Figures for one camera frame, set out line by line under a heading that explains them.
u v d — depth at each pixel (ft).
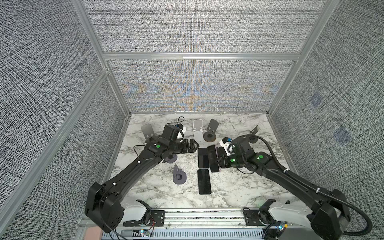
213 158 2.68
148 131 3.60
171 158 3.16
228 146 2.32
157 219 2.43
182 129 2.39
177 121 3.82
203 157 3.12
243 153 1.95
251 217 2.41
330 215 1.26
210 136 3.39
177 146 2.16
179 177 2.69
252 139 3.35
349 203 1.27
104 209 1.57
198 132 3.49
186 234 2.30
